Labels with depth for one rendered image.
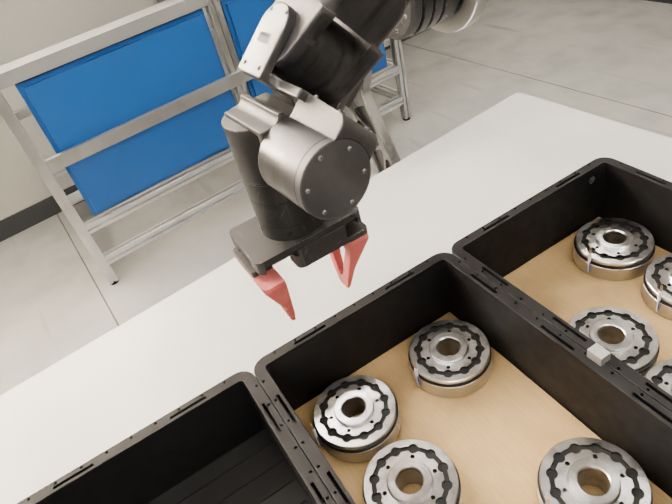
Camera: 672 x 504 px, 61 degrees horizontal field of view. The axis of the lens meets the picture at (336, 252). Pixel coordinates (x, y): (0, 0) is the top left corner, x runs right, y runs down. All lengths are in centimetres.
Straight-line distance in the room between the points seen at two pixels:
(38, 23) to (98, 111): 89
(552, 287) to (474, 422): 25
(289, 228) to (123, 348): 75
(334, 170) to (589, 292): 55
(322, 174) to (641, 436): 43
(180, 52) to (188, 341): 148
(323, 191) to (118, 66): 197
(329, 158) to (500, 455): 44
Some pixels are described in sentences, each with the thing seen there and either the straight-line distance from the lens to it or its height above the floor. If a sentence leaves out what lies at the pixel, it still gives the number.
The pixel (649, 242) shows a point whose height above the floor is 86.
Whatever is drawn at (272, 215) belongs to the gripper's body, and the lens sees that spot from 46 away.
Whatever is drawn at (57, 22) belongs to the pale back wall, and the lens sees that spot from 313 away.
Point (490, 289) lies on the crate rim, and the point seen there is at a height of 92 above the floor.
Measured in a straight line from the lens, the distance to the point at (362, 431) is 69.
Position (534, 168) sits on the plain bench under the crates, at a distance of 133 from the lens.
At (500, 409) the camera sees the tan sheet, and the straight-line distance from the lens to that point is 73.
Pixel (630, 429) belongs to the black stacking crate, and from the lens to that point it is 66.
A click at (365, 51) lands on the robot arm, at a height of 128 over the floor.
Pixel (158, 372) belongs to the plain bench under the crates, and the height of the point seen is 70.
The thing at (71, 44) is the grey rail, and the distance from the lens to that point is 226.
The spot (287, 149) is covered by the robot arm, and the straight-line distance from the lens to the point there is 38.
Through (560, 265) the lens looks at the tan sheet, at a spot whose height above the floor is 83.
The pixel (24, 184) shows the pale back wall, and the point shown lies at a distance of 329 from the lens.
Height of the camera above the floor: 144
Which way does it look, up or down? 39 degrees down
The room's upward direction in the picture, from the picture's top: 16 degrees counter-clockwise
